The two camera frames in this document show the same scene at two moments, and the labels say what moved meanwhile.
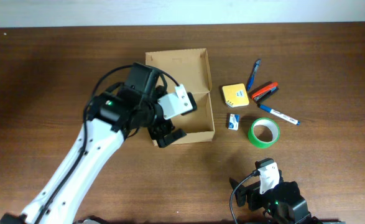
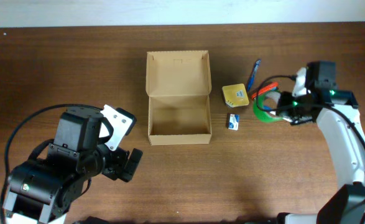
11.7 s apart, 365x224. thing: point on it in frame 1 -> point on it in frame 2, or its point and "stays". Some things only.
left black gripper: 162,131 -> 120,166
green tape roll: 268,122 -> 267,115
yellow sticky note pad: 235,95 stays
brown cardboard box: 190,68 stays
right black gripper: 242,193 -> 285,109
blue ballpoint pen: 252,74 stays
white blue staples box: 233,121 stays
